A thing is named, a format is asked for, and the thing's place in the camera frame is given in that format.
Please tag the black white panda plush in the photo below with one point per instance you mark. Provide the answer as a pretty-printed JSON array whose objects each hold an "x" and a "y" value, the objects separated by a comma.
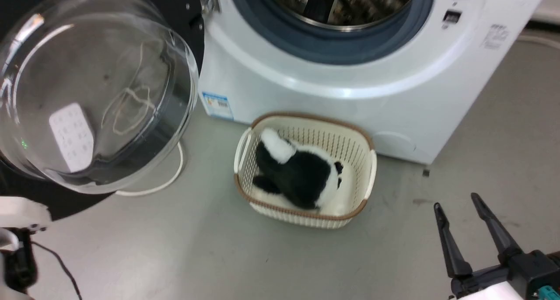
[{"x": 302, "y": 173}]

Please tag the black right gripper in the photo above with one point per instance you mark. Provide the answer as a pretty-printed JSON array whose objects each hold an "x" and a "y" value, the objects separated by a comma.
[{"x": 525, "y": 273}]

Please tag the white front-load washing machine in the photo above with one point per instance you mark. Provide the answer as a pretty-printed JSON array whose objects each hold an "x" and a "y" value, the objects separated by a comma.
[{"x": 306, "y": 94}]

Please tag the cream plastic laundry basket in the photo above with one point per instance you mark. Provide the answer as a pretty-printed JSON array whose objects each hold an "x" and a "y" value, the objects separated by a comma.
[{"x": 350, "y": 160}]

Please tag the metal door hinge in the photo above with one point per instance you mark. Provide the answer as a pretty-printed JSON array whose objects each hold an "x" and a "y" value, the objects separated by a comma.
[{"x": 209, "y": 0}]

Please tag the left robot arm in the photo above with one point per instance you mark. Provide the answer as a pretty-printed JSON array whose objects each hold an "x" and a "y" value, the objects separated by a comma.
[{"x": 17, "y": 260}]

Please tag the blue white energy label sticker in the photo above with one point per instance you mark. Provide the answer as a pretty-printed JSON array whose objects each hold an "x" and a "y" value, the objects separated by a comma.
[{"x": 217, "y": 105}]

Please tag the grey rubber door gasket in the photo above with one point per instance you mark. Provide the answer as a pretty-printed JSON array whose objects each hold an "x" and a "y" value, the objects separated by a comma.
[{"x": 332, "y": 46}]

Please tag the steel washer drum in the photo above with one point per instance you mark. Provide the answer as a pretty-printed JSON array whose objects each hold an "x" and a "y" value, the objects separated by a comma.
[{"x": 337, "y": 2}]

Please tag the round black glass washer door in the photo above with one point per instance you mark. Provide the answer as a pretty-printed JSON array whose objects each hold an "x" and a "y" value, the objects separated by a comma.
[{"x": 100, "y": 85}]

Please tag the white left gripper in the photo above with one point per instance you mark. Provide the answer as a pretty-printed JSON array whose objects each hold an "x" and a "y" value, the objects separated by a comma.
[{"x": 22, "y": 212}]

